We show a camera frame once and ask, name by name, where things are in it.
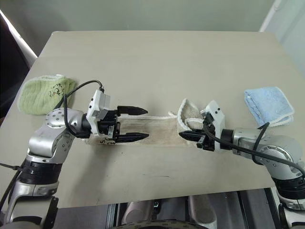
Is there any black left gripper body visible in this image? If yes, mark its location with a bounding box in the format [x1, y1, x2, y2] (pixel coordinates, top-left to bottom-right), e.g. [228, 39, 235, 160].
[97, 108, 122, 144]

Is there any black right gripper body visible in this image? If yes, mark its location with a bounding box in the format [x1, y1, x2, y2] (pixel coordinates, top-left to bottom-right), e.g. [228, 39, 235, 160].
[196, 128, 217, 152]

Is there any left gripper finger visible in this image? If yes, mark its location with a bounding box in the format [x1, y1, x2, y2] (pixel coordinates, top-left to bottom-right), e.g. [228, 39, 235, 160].
[117, 105, 149, 117]
[116, 133, 150, 144]

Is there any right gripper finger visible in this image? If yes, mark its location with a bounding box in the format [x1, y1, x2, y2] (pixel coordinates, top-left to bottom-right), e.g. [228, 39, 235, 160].
[178, 130, 203, 142]

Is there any beige terry towel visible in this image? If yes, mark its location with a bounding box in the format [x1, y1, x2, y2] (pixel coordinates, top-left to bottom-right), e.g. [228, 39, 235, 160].
[82, 98, 208, 150]

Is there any blue folded towel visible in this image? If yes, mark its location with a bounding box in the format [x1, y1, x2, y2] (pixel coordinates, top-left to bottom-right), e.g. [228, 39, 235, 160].
[243, 86, 295, 127]

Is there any green folded towel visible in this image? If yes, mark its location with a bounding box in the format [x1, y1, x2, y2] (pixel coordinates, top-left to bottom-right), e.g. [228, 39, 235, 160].
[18, 74, 78, 116]

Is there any grey rounded shape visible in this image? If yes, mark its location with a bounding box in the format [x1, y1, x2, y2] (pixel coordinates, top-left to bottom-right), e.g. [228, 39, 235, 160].
[123, 201, 157, 223]
[187, 194, 218, 229]

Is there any white vertical pipe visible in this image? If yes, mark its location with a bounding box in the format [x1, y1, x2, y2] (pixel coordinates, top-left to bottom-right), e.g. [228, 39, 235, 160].
[258, 0, 286, 33]

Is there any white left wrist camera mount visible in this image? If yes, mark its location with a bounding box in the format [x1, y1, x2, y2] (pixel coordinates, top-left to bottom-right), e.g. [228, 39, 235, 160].
[85, 89, 112, 135]

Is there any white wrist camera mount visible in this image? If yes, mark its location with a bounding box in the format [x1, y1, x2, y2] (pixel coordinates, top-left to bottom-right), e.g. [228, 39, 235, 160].
[202, 100, 226, 151]
[85, 89, 112, 135]

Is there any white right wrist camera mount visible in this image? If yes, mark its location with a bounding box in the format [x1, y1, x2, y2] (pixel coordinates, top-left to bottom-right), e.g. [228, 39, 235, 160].
[202, 100, 226, 151]

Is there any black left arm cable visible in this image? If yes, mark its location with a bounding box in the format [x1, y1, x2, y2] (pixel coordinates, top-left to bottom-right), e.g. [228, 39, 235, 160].
[56, 80, 105, 138]

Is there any thin black cable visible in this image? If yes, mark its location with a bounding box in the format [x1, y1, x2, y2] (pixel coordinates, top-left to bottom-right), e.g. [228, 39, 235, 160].
[0, 163, 26, 198]

